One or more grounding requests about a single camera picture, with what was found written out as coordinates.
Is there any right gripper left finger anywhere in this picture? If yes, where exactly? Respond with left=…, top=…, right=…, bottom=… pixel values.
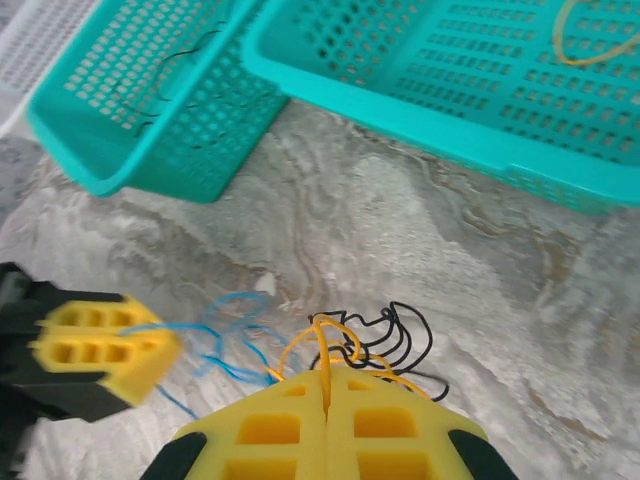
left=142, top=368, right=330, bottom=480

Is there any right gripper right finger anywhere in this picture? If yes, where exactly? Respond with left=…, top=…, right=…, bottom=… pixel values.
left=324, top=367, right=521, bottom=480

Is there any thin blue cable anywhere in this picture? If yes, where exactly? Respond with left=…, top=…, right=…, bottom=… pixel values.
left=119, top=292, right=281, bottom=421

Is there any thin yellow cable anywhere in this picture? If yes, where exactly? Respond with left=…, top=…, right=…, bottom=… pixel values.
left=552, top=0, right=640, bottom=67
left=267, top=314, right=434, bottom=401

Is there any teal plastic basket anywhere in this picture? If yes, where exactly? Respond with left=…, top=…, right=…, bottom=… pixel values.
left=242, top=0, right=640, bottom=216
left=24, top=0, right=291, bottom=204

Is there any white plastic basket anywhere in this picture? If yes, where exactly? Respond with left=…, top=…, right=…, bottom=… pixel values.
left=0, top=0, right=94, bottom=136

